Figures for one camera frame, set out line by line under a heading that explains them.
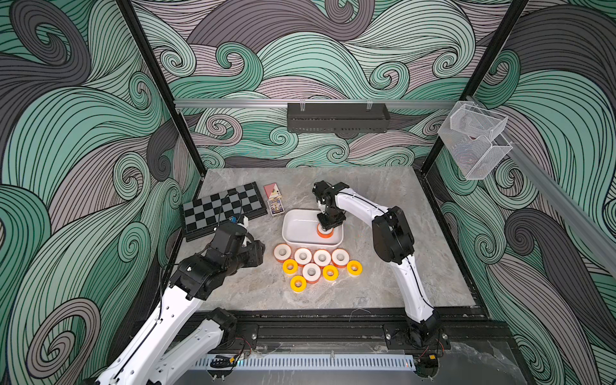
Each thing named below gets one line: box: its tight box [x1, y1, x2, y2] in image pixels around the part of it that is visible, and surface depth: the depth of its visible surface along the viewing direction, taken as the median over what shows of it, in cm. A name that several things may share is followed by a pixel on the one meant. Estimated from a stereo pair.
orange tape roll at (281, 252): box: [272, 242, 292, 264], surface depth 92 cm
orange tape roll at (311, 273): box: [302, 263, 322, 284], surface depth 87 cm
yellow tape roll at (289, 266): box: [282, 259, 299, 275], surface depth 89 cm
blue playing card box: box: [267, 194, 286, 217], surface depth 106 cm
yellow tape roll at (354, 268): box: [346, 259, 364, 278], surface depth 89 cm
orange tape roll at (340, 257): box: [331, 247, 350, 268], surface depth 91 cm
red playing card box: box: [263, 182, 283, 199], surface depth 113 cm
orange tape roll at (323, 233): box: [316, 222, 335, 239], surface depth 97 cm
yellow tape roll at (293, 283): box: [289, 275, 308, 293], surface depth 85 cm
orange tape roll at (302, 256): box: [293, 247, 313, 268], surface depth 91 cm
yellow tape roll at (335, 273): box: [322, 264, 340, 282], surface depth 87 cm
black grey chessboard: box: [182, 181, 269, 243], surface depth 105 cm
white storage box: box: [281, 208, 345, 251], surface depth 99 cm
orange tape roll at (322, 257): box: [312, 248, 332, 268], surface depth 91 cm
